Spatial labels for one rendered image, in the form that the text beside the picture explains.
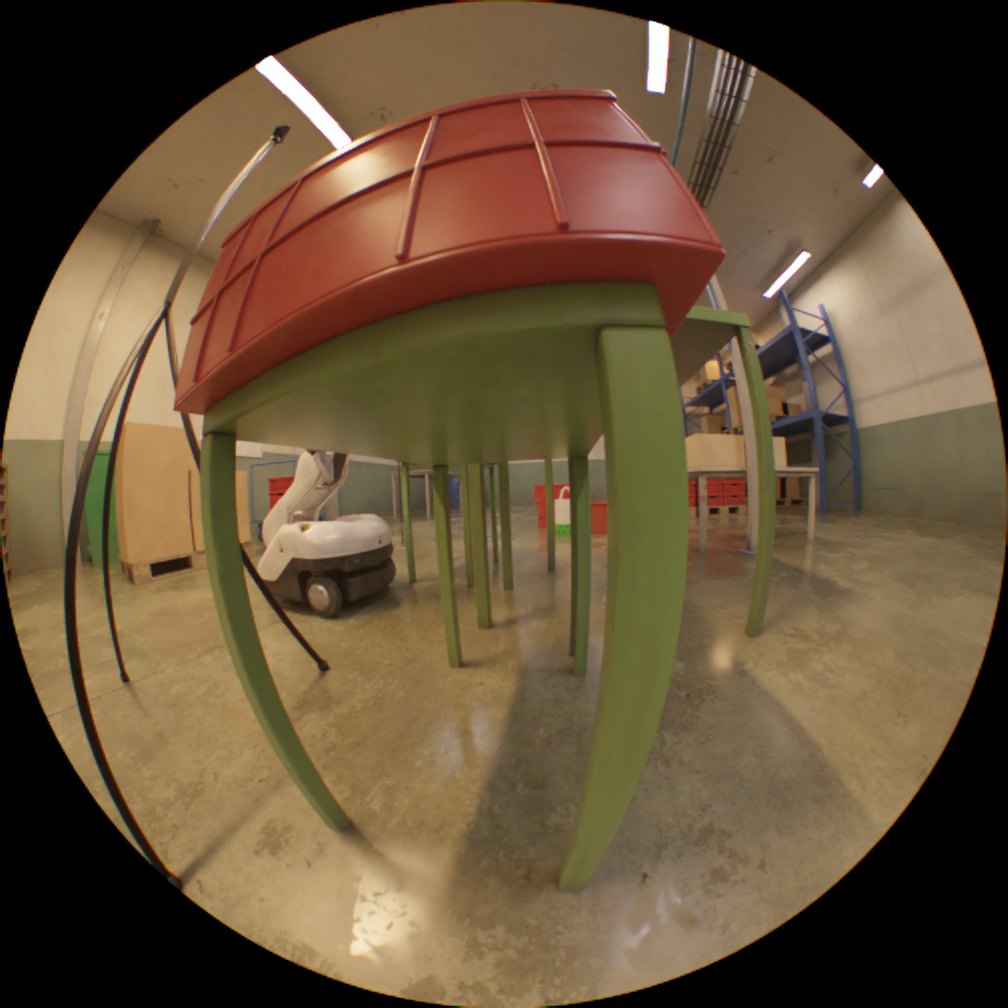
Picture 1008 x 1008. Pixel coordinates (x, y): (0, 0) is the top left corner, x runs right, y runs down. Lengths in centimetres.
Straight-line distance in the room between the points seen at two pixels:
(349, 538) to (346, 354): 104
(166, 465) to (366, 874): 246
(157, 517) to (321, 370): 239
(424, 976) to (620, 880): 25
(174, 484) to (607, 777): 260
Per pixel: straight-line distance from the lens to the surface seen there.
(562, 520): 297
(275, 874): 55
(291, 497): 145
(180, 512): 259
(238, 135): 451
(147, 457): 254
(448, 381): 18
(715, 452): 220
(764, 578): 96
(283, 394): 20
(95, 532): 384
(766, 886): 53
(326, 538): 115
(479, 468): 91
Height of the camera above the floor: 45
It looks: 3 degrees down
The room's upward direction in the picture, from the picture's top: 3 degrees counter-clockwise
